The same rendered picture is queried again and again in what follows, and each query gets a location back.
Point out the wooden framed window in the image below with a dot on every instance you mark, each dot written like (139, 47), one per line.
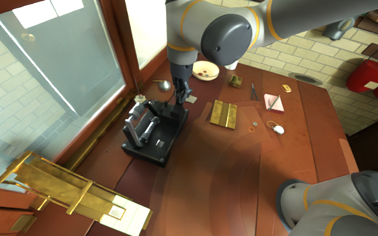
(68, 59)

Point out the dark pliers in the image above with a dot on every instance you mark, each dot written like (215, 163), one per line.
(253, 92)

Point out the brass sill rail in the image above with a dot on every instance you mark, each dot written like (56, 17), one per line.
(97, 133)

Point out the grey press lever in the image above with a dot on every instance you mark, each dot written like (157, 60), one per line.
(131, 130)

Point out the red bucket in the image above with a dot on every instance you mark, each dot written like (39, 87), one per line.
(361, 76)

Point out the small gold stamp pad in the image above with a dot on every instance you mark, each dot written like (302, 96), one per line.
(286, 88)

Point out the pink notepad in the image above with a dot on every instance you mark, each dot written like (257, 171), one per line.
(276, 106)

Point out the grey issue tray block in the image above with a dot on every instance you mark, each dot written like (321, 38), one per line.
(160, 147)

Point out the black ticket press body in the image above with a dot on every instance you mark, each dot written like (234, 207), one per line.
(165, 133)

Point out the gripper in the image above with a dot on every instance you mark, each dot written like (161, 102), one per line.
(180, 71)

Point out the brass hinge plate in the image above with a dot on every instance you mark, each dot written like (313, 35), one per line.
(22, 223)

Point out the brass ribbed tray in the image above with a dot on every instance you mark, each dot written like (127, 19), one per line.
(223, 114)

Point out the green pencil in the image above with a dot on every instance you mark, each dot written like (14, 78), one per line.
(274, 102)

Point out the white ruled paper sheet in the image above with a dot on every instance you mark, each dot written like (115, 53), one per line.
(134, 212)

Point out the grey ticket tube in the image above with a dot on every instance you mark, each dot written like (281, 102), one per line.
(150, 130)

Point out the cream paper card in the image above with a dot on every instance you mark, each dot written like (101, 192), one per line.
(191, 99)

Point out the cream bowl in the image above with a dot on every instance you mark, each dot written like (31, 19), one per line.
(205, 71)

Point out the grey date wheel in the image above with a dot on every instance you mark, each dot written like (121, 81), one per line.
(136, 110)

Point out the green gold small box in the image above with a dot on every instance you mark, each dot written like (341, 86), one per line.
(236, 81)

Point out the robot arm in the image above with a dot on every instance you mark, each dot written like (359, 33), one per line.
(283, 17)

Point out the white cup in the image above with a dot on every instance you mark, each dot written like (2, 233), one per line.
(233, 65)

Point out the brass ticket rack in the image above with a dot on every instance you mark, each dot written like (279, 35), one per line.
(53, 186)

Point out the paper spike with base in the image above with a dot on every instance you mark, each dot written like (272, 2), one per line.
(140, 98)

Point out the round floor drain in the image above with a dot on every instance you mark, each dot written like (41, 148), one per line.
(304, 79)

